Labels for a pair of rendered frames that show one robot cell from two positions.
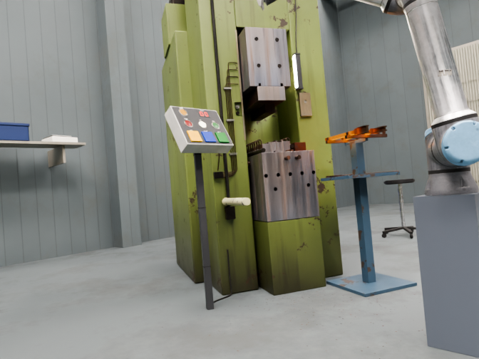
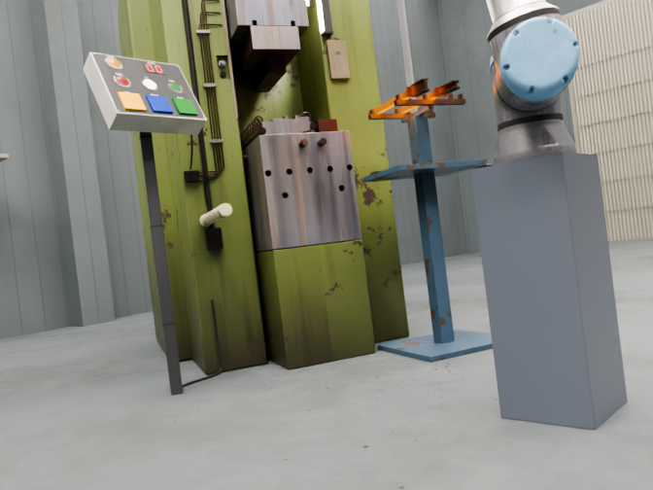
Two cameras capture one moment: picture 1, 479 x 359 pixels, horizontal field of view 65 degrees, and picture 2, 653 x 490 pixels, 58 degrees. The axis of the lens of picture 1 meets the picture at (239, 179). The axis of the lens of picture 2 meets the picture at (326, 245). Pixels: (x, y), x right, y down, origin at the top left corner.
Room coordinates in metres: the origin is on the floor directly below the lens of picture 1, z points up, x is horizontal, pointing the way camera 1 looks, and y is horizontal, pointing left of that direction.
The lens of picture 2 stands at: (0.13, -0.27, 0.46)
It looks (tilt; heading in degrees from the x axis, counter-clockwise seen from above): 0 degrees down; 358
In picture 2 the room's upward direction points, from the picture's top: 7 degrees counter-clockwise
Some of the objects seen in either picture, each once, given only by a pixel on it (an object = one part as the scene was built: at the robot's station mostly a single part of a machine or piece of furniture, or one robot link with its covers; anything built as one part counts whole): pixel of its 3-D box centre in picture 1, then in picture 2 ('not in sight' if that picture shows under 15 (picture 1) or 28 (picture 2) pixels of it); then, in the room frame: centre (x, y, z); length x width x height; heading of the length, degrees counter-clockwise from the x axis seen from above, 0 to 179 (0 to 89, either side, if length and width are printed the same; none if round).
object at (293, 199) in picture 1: (274, 186); (292, 196); (2.72, -0.25, 0.69); 0.56 x 0.38 x 0.45; 18
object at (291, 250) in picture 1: (279, 249); (304, 299); (2.72, -0.25, 0.23); 0.56 x 0.38 x 0.47; 18
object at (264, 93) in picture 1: (260, 101); (263, 55); (2.69, -0.20, 1.32); 0.42 x 0.20 x 0.10; 18
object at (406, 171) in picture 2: (359, 176); (423, 171); (2.47, -0.79, 0.71); 0.40 x 0.30 x 0.02; 111
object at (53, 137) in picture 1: (59, 140); not in sight; (4.73, 2.24, 1.51); 0.35 x 0.34 x 0.09; 134
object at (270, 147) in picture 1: (264, 150); (273, 137); (2.69, -0.20, 0.96); 0.42 x 0.20 x 0.09; 18
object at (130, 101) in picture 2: (194, 137); (131, 102); (2.08, 0.23, 1.01); 0.07 x 0.05 x 0.07; 133
